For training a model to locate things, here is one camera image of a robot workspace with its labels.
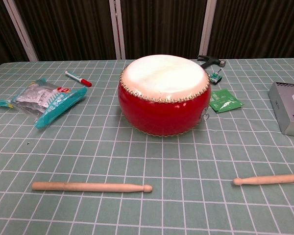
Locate red drum white skin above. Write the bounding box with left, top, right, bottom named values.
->
left=117, top=54, right=210, bottom=137

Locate black red claw hammer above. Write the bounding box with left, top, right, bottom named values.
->
left=197, top=54, right=226, bottom=70

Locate green foil sachet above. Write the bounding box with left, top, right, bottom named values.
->
left=209, top=89, right=245, bottom=114

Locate white partition post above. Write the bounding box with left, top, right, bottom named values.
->
left=200, top=0, right=217, bottom=59
left=2, top=0, right=39, bottom=62
left=108, top=0, right=126, bottom=60

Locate wooden drumstick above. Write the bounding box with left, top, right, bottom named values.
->
left=31, top=181, right=153, bottom=193
left=232, top=173, right=294, bottom=186

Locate teal snack packet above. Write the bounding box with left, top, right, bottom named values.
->
left=0, top=78, right=88, bottom=130

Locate silver grey cardboard box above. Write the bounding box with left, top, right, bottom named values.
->
left=268, top=81, right=294, bottom=138

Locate green gridded cutting mat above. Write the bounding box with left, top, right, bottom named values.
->
left=0, top=58, right=294, bottom=235

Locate white marker red cap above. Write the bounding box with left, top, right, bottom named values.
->
left=65, top=70, right=93, bottom=88

